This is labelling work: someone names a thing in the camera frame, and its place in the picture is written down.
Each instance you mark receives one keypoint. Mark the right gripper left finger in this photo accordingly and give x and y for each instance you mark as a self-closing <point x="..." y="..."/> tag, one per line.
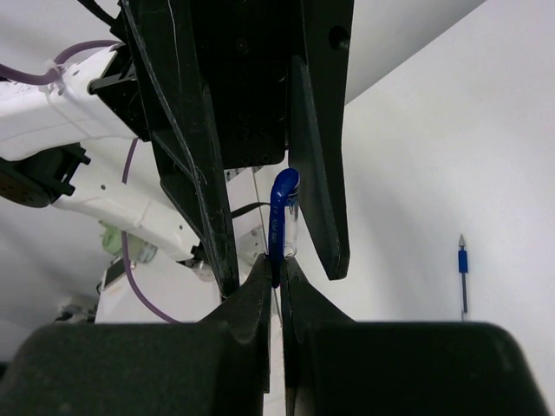
<point x="217" y="366"/>

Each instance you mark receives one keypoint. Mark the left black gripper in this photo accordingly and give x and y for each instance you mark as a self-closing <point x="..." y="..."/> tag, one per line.
<point x="245" y="83"/>

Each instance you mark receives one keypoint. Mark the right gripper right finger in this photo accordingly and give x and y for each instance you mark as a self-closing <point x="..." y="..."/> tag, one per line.
<point x="335" y="365"/>

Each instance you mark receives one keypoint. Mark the blue paper clip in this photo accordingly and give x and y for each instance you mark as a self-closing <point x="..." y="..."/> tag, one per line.
<point x="282" y="235"/>

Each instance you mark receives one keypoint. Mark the blue ballpoint pen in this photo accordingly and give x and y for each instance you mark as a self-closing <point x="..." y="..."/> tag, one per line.
<point x="463" y="271"/>

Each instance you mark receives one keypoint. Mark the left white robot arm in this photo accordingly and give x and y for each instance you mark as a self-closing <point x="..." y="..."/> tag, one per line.
<point x="140" y="135"/>

